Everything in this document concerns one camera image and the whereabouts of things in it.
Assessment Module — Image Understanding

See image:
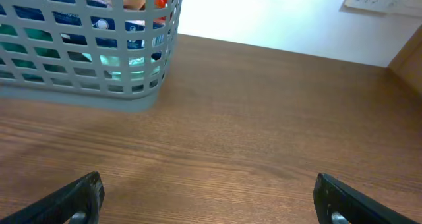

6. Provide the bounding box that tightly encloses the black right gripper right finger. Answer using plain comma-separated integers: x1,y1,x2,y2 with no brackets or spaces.
313,173,416,224

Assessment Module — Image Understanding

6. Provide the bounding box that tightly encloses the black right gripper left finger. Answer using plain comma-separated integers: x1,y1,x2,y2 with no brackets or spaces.
1,171,105,224

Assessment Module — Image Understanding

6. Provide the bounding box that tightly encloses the light blue snack bar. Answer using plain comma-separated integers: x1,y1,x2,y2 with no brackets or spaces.
100,51,162,81

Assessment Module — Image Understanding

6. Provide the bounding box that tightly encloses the green coffee bag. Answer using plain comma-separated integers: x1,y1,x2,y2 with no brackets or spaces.
1,24,66,82

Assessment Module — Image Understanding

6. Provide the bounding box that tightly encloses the red spaghetti packet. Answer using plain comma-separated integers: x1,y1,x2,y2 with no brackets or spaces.
123,0,169,11

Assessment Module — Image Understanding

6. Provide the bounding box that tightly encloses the grey plastic basket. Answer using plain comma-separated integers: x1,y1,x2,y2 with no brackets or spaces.
1,0,182,111

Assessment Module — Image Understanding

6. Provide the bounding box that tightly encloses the white wall control panel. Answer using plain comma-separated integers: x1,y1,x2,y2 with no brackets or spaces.
342,0,422,18

